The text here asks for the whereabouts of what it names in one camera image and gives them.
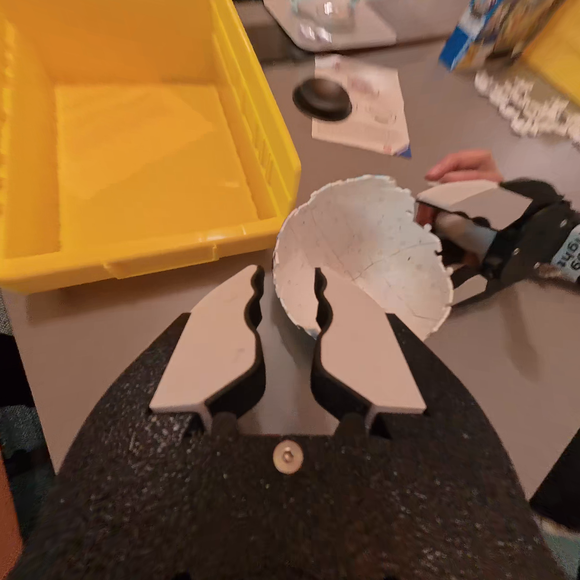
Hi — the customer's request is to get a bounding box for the grey tray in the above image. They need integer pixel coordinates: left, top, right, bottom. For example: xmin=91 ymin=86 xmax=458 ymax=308
xmin=263 ymin=0 xmax=399 ymax=51

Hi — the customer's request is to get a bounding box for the black round ball stand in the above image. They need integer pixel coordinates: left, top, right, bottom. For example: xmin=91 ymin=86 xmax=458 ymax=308
xmin=292 ymin=78 xmax=353 ymax=122

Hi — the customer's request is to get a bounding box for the person's right hand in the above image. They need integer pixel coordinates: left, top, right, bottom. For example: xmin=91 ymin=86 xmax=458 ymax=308
xmin=425 ymin=150 xmax=504 ymax=184

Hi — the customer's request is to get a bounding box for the folded paper instruction leaflet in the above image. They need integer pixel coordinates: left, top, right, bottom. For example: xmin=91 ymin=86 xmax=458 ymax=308
xmin=312 ymin=54 xmax=412 ymax=158

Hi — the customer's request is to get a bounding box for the blue puzzle box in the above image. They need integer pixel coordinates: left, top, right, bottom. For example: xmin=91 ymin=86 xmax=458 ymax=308
xmin=439 ymin=0 xmax=560 ymax=73

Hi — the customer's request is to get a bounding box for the pile of white puzzle pieces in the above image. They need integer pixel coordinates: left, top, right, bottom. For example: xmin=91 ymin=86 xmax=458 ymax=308
xmin=473 ymin=70 xmax=580 ymax=146

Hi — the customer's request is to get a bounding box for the colourful half-built puzzle ball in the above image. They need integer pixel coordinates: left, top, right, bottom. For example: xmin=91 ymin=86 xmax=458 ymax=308
xmin=272 ymin=174 xmax=454 ymax=341

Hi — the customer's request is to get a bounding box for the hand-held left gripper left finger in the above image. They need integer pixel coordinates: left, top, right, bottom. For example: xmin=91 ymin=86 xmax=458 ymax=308
xmin=149 ymin=264 xmax=267 ymax=431

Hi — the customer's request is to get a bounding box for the clear plastic dome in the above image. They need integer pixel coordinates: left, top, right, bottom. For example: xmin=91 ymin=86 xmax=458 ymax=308
xmin=290 ymin=0 xmax=361 ymax=42

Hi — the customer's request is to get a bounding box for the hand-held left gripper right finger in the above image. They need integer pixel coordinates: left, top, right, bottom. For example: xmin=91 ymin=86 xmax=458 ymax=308
xmin=311 ymin=266 xmax=427 ymax=432

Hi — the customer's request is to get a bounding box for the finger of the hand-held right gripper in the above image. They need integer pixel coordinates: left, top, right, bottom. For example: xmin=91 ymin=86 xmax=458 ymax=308
xmin=416 ymin=179 xmax=534 ymax=231
xmin=433 ymin=212 xmax=495 ymax=306

